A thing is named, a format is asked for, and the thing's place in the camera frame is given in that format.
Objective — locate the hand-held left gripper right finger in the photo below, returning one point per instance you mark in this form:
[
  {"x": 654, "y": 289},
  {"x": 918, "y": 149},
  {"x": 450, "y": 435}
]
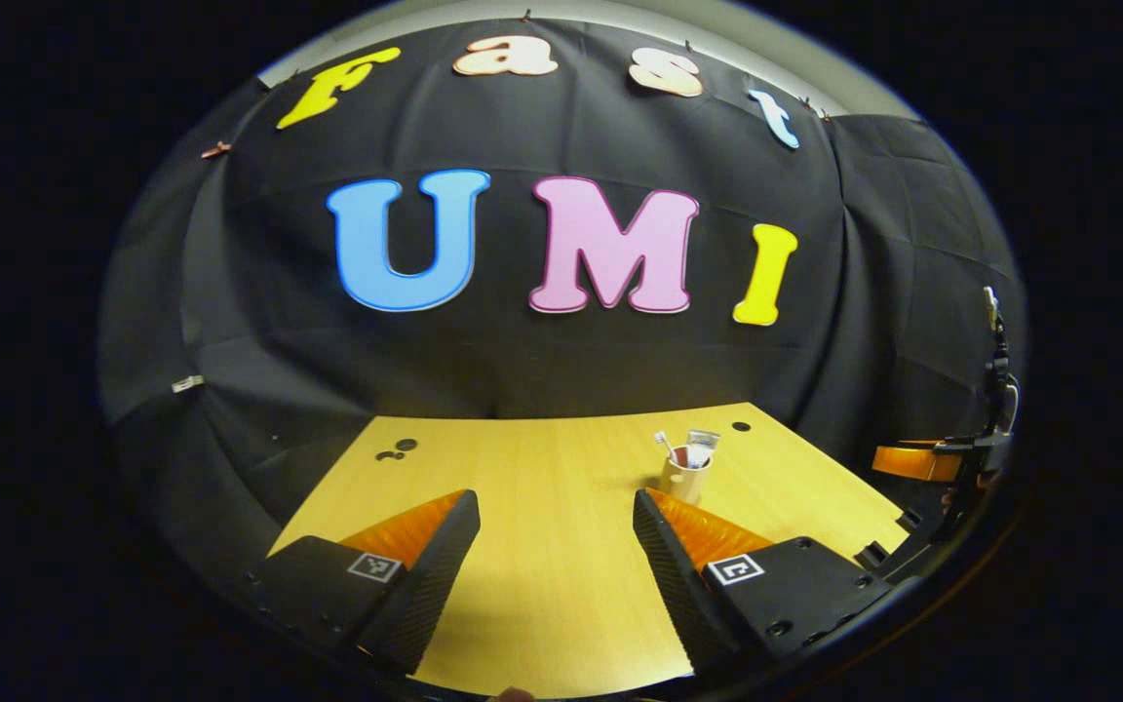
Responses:
[{"x": 674, "y": 585}]

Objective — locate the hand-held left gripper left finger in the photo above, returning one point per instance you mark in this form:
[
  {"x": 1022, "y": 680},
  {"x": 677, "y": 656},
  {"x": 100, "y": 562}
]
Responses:
[{"x": 440, "y": 575}]

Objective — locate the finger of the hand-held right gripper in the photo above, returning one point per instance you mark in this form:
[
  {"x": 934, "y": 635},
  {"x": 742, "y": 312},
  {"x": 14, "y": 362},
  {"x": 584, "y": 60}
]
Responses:
[{"x": 912, "y": 461}]

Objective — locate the pale pink toothbrush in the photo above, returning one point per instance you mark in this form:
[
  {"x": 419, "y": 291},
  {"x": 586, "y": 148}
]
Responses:
[{"x": 665, "y": 444}]

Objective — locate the black backdrop cloth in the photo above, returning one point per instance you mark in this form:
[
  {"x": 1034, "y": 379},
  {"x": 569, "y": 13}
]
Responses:
[{"x": 571, "y": 361}]

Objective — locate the orange cloth clip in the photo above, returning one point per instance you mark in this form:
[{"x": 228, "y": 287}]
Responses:
[{"x": 215, "y": 150}]

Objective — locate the white toothpaste tube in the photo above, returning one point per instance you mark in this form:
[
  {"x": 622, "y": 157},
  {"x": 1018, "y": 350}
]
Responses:
[{"x": 701, "y": 444}]

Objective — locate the wooden desktop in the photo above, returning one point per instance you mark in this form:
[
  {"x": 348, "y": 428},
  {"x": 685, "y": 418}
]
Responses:
[{"x": 542, "y": 546}]

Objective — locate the silver cloth clip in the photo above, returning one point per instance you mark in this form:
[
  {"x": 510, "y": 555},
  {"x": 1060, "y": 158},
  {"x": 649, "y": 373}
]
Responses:
[{"x": 187, "y": 383}]

